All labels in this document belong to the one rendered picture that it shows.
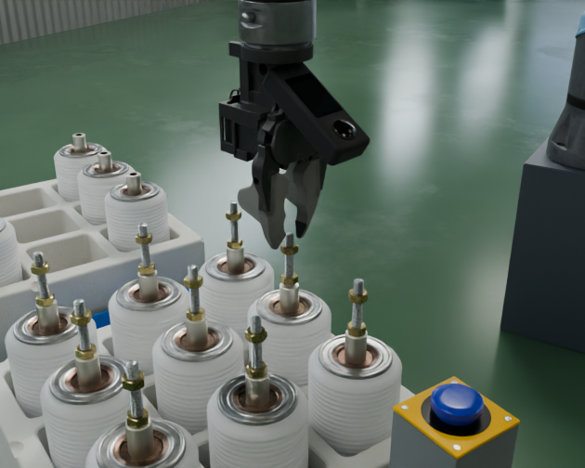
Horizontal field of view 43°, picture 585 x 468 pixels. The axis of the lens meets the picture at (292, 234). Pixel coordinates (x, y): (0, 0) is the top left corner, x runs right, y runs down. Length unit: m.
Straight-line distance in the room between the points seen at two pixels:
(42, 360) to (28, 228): 0.53
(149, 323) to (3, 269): 0.32
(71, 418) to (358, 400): 0.27
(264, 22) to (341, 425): 0.40
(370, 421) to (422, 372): 0.44
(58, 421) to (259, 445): 0.19
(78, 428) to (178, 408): 0.11
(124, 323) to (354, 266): 0.70
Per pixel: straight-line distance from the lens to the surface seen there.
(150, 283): 0.87
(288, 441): 0.69
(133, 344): 0.87
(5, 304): 1.09
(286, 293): 0.83
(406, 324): 1.30
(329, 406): 0.75
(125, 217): 1.15
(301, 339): 0.82
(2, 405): 0.88
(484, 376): 1.20
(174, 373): 0.77
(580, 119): 1.19
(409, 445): 0.61
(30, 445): 0.81
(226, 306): 0.91
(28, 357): 0.83
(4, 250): 1.10
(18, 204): 1.44
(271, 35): 0.71
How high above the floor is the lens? 0.69
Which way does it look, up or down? 26 degrees down
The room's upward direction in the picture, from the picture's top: straight up
